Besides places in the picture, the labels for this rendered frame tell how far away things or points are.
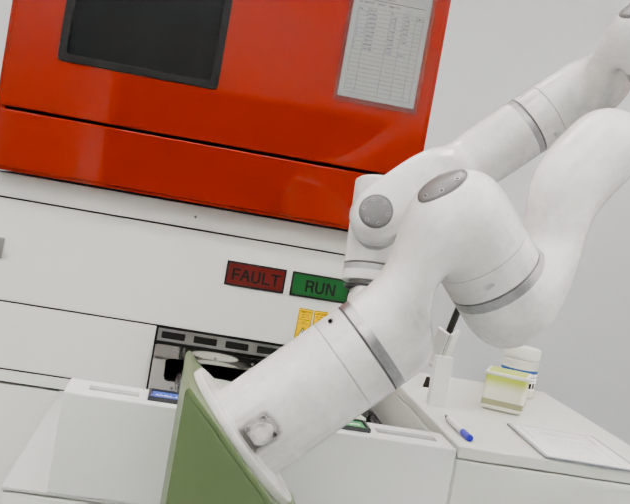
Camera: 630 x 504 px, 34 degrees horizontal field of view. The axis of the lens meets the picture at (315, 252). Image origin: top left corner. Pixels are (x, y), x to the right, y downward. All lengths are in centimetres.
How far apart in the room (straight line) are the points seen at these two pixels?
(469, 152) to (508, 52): 221
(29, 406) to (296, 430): 98
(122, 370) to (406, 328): 97
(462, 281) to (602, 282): 261
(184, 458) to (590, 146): 62
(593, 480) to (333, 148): 81
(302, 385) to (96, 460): 38
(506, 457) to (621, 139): 48
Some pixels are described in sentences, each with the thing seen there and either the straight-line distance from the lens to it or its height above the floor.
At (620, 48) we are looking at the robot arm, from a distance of 143.
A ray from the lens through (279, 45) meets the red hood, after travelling 200.
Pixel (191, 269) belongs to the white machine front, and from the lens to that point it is 204.
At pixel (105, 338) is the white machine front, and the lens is 206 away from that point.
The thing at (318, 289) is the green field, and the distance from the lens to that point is 205.
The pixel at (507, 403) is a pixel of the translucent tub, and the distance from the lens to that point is 184.
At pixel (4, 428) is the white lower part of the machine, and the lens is 212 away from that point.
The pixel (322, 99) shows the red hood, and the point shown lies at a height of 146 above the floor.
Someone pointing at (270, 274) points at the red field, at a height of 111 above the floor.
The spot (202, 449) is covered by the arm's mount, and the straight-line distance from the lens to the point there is 114.
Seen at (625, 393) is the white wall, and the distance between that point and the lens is 391.
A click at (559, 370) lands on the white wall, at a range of 380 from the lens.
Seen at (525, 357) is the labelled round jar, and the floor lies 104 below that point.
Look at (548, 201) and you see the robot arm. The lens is 131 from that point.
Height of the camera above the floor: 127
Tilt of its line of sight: 3 degrees down
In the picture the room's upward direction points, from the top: 10 degrees clockwise
